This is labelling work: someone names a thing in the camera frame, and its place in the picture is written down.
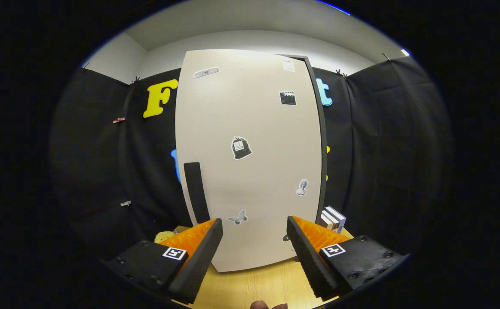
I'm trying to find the grey shoe cabinet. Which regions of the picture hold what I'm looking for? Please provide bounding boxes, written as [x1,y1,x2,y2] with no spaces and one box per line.
[276,54,328,215]

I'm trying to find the black door handle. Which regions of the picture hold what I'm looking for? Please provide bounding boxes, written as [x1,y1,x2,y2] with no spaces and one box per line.
[184,162,211,224]

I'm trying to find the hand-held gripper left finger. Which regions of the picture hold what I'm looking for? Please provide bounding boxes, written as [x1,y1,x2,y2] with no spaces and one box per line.
[104,218,224,304]

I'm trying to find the long ceiling light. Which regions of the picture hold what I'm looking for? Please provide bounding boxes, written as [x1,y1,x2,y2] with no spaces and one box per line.
[316,0,351,16]

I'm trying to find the black backdrop cloth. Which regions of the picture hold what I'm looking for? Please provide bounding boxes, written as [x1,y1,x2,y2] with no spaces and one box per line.
[48,56,454,267]

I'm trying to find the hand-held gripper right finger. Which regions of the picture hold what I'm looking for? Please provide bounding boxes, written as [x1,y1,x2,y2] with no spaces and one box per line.
[286,215,405,301]

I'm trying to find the white spine book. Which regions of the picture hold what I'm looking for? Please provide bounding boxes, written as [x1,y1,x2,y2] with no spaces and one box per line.
[322,209,338,232]

